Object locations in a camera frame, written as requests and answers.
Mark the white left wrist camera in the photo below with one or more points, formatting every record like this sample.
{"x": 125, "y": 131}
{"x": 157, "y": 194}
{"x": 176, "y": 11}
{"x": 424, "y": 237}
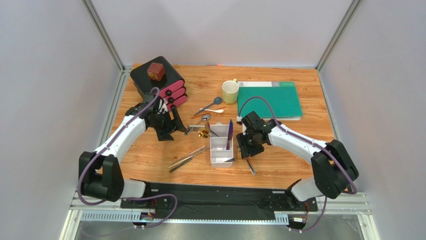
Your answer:
{"x": 162, "y": 107}

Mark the green notebook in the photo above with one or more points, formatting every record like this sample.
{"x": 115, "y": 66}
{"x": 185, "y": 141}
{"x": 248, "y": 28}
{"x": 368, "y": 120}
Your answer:
{"x": 282, "y": 96}

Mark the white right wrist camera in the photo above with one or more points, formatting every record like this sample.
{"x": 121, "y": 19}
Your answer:
{"x": 240, "y": 123}

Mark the white compartment organizer box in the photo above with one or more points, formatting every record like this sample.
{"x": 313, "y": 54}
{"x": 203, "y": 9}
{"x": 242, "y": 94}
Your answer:
{"x": 217, "y": 147}

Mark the black pink drawer box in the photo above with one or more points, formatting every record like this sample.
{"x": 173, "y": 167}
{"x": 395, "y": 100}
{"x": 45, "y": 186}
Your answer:
{"x": 171, "y": 87}

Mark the red brown cube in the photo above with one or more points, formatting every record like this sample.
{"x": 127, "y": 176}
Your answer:
{"x": 156, "y": 71}

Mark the silver utensil in organizer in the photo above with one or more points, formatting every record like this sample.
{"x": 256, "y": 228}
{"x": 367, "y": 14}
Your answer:
{"x": 230, "y": 160}

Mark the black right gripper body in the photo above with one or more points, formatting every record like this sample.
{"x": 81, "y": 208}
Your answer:
{"x": 246, "y": 146}

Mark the silver fork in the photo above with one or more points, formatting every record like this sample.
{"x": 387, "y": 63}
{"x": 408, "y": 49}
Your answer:
{"x": 250, "y": 165}

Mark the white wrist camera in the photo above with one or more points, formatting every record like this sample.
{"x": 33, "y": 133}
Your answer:
{"x": 162, "y": 107}
{"x": 240, "y": 123}

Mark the pale yellow mug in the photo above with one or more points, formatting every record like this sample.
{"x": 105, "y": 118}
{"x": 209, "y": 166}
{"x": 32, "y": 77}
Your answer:
{"x": 230, "y": 91}

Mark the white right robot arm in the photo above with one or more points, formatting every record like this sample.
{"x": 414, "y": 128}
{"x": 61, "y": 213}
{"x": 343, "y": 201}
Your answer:
{"x": 333, "y": 169}

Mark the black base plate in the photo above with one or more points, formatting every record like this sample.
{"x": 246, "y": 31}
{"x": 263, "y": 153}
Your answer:
{"x": 202, "y": 202}

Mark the white ceramic spoon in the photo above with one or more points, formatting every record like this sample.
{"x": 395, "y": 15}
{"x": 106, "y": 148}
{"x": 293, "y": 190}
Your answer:
{"x": 219, "y": 111}

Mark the silver metal spoon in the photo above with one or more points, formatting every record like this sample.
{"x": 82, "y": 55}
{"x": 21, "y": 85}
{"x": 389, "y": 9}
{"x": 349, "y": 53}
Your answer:
{"x": 204, "y": 118}

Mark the gold spoon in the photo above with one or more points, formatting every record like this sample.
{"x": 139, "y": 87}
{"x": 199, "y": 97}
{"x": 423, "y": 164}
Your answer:
{"x": 203, "y": 133}

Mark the blue grey plastic spoon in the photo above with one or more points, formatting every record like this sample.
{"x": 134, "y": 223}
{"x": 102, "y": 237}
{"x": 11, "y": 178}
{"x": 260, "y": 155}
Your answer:
{"x": 217, "y": 101}

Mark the iridescent purple spoon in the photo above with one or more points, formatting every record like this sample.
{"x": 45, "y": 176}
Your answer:
{"x": 207, "y": 127}

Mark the iridescent purple knife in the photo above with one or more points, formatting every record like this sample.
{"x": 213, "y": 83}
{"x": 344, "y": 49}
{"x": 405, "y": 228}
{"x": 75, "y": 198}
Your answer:
{"x": 229, "y": 135}

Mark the white handled ladle spoon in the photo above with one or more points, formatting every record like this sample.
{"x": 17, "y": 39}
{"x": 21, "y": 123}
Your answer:
{"x": 204, "y": 124}

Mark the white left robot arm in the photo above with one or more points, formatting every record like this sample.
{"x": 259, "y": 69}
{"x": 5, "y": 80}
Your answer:
{"x": 100, "y": 177}

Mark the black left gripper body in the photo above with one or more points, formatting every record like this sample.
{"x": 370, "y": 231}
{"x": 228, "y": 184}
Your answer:
{"x": 161, "y": 121}

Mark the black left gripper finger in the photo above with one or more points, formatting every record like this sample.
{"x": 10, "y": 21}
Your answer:
{"x": 165, "y": 134}
{"x": 177, "y": 122}

